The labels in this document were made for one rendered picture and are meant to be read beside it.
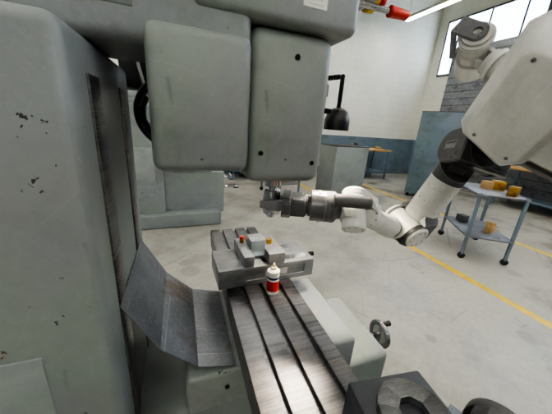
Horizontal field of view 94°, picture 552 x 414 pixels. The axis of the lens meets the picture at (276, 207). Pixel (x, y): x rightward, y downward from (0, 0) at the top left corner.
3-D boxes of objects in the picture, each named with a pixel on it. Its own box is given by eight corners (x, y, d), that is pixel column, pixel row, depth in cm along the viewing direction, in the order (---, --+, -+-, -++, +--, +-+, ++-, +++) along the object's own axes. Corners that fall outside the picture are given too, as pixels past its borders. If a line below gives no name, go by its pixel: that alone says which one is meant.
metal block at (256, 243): (259, 247, 97) (259, 232, 95) (264, 255, 91) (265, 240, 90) (246, 249, 95) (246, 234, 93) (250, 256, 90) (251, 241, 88)
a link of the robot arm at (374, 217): (337, 189, 74) (363, 203, 82) (336, 218, 71) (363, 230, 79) (356, 183, 69) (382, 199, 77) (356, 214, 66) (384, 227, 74)
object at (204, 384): (305, 299, 114) (307, 276, 110) (351, 368, 83) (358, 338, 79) (185, 321, 97) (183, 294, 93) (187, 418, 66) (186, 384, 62)
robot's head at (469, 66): (504, 70, 58) (471, 52, 62) (517, 35, 49) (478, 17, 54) (476, 92, 60) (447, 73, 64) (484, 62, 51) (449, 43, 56)
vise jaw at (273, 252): (269, 243, 103) (270, 234, 102) (284, 262, 90) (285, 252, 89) (255, 245, 101) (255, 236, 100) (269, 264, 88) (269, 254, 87)
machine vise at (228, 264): (295, 255, 110) (297, 232, 106) (312, 274, 97) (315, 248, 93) (211, 267, 97) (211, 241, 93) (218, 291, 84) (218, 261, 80)
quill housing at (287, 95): (289, 167, 83) (298, 57, 73) (320, 182, 65) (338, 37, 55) (230, 167, 77) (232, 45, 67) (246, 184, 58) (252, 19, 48)
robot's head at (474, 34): (498, 52, 56) (466, 41, 60) (507, 20, 49) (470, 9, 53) (473, 76, 58) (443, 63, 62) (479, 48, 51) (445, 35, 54)
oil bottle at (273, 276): (275, 287, 88) (278, 258, 84) (279, 294, 84) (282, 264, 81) (264, 288, 86) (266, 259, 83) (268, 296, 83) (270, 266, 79)
